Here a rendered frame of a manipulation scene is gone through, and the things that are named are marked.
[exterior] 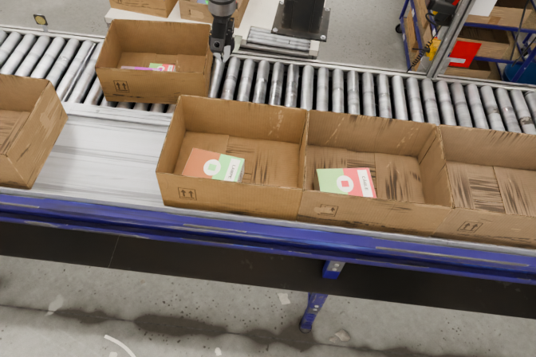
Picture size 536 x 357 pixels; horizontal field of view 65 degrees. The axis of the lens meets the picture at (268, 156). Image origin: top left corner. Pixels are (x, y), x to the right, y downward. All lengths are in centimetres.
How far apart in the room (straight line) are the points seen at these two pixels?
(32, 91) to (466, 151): 138
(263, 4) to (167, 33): 59
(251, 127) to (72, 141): 57
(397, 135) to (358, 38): 206
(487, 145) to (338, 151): 46
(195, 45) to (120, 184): 76
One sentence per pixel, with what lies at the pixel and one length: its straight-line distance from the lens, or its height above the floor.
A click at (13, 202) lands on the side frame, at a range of 138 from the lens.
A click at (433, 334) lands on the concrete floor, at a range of 221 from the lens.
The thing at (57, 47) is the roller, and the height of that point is 74.
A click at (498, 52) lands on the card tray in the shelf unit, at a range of 262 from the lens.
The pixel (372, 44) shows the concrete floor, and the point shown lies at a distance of 336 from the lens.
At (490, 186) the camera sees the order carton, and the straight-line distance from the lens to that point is 152.
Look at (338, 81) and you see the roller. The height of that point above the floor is 75.
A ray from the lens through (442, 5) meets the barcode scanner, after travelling 183.
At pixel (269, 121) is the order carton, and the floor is 98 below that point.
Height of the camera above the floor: 197
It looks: 53 degrees down
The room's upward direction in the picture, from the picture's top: 6 degrees clockwise
